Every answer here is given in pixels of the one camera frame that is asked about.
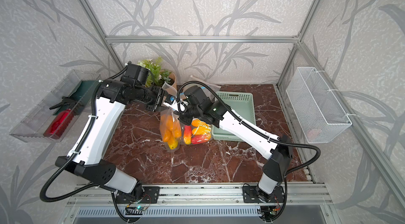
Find large orange mango basket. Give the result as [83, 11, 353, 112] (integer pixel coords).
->
[172, 120, 182, 139]

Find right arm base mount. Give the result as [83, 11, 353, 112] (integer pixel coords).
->
[242, 184, 286, 204]

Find red yellow mango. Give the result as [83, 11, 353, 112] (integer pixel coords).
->
[191, 134, 212, 145]

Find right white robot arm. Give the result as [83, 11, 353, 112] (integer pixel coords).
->
[174, 81, 321, 202]

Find potted white flower plant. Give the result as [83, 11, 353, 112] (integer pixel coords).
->
[138, 56, 177, 88]

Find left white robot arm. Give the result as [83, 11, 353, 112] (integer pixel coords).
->
[40, 62, 177, 203]

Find green plastic basket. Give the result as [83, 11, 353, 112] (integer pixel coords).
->
[212, 91, 256, 142]

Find red black pruning shears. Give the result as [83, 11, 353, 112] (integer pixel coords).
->
[43, 97, 77, 139]

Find white wire mesh basket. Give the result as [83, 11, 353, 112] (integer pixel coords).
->
[286, 67, 352, 144]

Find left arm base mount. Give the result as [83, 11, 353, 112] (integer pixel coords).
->
[115, 186, 160, 204]

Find green book in tray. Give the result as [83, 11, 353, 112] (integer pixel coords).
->
[53, 80, 99, 116]

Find orange yellow mango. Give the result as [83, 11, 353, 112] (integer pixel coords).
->
[192, 126, 211, 135]

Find clear zip-top bag blue zipper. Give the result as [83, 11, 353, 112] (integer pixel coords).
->
[180, 119, 212, 145]

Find clear wall-mounted tray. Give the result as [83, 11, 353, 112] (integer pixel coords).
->
[9, 70, 100, 143]

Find clear zip-top bag pink zipper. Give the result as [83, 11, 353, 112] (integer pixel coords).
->
[189, 75, 221, 92]

